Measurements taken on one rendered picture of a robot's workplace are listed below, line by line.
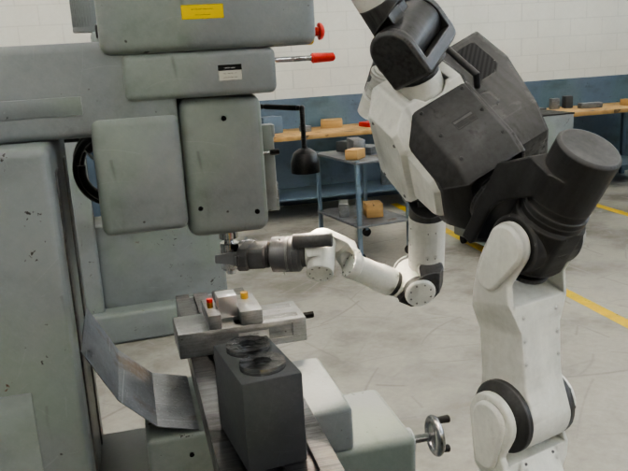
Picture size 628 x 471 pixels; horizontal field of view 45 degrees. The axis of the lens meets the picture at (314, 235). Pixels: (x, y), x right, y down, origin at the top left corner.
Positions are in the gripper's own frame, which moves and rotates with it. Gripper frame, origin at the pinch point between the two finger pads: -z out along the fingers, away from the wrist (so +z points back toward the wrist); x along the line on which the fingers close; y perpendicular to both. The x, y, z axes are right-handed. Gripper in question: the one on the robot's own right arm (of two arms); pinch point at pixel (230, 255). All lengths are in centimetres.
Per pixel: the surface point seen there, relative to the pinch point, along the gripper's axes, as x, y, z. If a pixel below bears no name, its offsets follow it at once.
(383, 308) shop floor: -306, 123, 15
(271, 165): -2.6, -21.5, 11.8
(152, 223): 18.0, -12.8, -11.9
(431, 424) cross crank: -22, 57, 48
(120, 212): 20.6, -16.2, -18.0
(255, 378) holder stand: 47, 11, 16
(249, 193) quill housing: 7.5, -16.7, 8.4
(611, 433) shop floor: -142, 125, 125
